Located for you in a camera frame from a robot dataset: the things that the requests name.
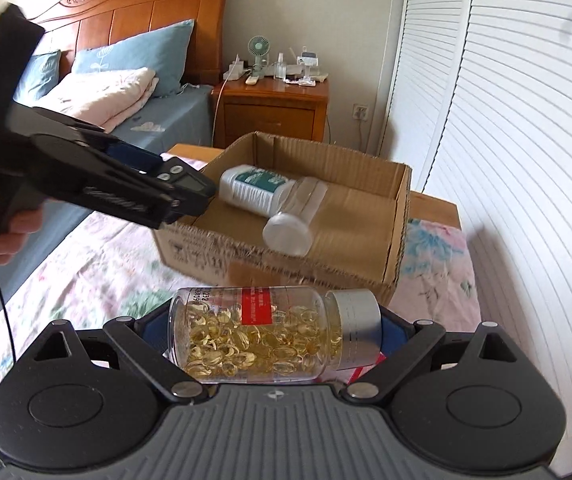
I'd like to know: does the white bottle green label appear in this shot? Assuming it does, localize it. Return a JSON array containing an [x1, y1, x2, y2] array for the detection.
[[218, 164, 299, 218]]

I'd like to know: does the wooden nightstand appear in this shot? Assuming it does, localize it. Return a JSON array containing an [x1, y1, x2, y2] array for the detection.
[[213, 77, 331, 150]]

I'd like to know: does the green mini fan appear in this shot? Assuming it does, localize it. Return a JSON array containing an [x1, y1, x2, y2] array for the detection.
[[247, 35, 268, 77]]

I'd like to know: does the clear capsule bottle silver cap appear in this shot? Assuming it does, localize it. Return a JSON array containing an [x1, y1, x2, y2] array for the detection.
[[167, 286, 383, 386]]

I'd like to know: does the wooden headboard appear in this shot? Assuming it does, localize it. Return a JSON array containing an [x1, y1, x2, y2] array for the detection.
[[30, 0, 233, 98]]

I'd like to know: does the white power strip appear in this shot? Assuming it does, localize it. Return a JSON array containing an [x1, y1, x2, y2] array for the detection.
[[223, 55, 247, 82]]

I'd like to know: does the clear case red label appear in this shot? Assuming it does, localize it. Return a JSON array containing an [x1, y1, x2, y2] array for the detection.
[[338, 352, 389, 386]]

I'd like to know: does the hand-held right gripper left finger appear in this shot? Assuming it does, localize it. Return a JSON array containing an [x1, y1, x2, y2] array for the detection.
[[33, 307, 207, 403]]

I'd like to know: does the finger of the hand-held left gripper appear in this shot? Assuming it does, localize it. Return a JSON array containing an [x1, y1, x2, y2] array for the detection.
[[33, 106, 167, 177], [78, 156, 217, 229]]

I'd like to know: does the cardboard box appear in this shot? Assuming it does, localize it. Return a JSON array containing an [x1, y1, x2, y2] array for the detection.
[[152, 131, 413, 306]]

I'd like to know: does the blue bed sheet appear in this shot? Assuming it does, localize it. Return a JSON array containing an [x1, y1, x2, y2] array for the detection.
[[0, 82, 215, 306]]

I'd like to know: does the white louvred closet door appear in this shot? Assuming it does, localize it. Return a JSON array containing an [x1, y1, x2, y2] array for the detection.
[[416, 0, 572, 466], [376, 0, 476, 191]]

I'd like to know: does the large blue pillow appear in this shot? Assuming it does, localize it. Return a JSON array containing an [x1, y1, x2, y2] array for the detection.
[[71, 19, 195, 98]]

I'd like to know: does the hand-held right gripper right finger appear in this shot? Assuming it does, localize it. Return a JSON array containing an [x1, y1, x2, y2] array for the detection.
[[341, 305, 514, 406]]

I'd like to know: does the person's left hand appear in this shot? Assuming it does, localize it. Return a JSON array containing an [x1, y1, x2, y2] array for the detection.
[[0, 176, 46, 267]]

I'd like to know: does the white cable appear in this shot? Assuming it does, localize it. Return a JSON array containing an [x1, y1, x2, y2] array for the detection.
[[209, 79, 229, 148]]

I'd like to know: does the pink folded quilt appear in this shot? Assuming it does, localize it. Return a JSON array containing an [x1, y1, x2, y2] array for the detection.
[[31, 66, 161, 133]]

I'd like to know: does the clear plastic bottle white lid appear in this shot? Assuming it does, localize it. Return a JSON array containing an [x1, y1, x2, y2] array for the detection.
[[262, 176, 329, 256]]

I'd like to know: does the small blue pillow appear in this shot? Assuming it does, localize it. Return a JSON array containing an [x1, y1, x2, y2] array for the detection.
[[13, 49, 62, 106]]

